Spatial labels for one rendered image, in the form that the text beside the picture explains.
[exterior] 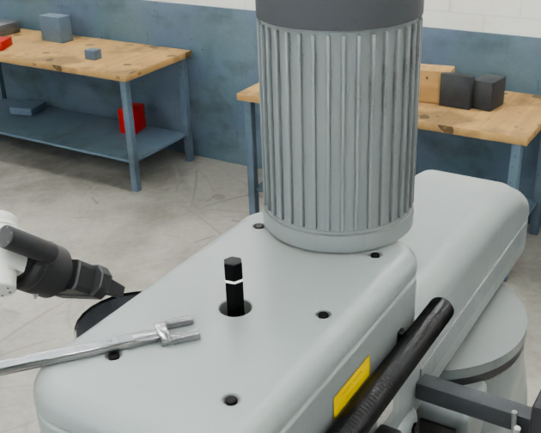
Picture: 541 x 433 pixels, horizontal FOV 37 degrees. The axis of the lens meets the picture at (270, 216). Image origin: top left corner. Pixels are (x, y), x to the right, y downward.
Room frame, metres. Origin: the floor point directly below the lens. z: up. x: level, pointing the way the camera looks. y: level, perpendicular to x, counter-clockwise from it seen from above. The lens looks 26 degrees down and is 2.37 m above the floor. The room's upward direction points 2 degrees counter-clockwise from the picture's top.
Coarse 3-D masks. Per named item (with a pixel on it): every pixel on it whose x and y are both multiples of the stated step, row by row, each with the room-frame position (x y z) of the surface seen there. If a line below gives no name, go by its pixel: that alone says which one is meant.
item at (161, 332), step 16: (176, 320) 0.73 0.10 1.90; (192, 320) 0.73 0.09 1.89; (128, 336) 0.70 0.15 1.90; (144, 336) 0.70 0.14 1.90; (160, 336) 0.70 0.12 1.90; (176, 336) 0.70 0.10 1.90; (192, 336) 0.70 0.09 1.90; (48, 352) 0.68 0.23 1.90; (64, 352) 0.68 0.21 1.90; (80, 352) 0.68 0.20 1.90; (96, 352) 0.68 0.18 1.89; (0, 368) 0.66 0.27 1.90; (16, 368) 0.66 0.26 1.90; (32, 368) 0.66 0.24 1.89
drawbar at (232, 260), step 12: (228, 264) 0.76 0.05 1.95; (240, 264) 0.76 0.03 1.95; (228, 276) 0.76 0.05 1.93; (240, 276) 0.76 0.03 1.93; (228, 288) 0.76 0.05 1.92; (240, 288) 0.76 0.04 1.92; (228, 300) 0.76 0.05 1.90; (240, 300) 0.76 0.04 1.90; (228, 312) 0.76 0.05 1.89; (240, 312) 0.76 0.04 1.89
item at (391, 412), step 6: (396, 396) 0.86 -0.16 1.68; (390, 402) 0.84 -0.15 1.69; (396, 402) 0.86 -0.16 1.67; (390, 408) 0.84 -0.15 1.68; (396, 408) 0.86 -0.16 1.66; (384, 414) 0.82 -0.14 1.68; (390, 414) 0.84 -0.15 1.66; (396, 414) 0.86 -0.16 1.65; (378, 420) 0.81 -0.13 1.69; (384, 420) 0.82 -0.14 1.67; (390, 420) 0.84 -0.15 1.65; (378, 426) 0.81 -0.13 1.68; (390, 426) 0.85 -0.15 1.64; (372, 432) 0.80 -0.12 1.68
